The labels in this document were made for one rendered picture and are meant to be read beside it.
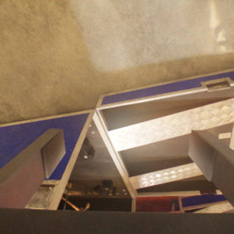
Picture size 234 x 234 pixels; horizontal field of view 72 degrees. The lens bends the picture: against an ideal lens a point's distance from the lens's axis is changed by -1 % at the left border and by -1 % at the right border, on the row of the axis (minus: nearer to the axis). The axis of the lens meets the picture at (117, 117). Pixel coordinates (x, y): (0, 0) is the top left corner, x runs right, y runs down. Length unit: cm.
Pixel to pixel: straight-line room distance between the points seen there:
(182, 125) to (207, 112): 16
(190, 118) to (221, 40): 42
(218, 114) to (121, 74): 61
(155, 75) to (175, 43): 19
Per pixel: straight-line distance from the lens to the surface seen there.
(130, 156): 137
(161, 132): 105
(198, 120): 108
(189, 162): 139
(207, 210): 199
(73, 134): 80
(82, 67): 98
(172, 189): 165
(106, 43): 90
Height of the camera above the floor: 85
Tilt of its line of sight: 49 degrees down
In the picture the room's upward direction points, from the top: 168 degrees counter-clockwise
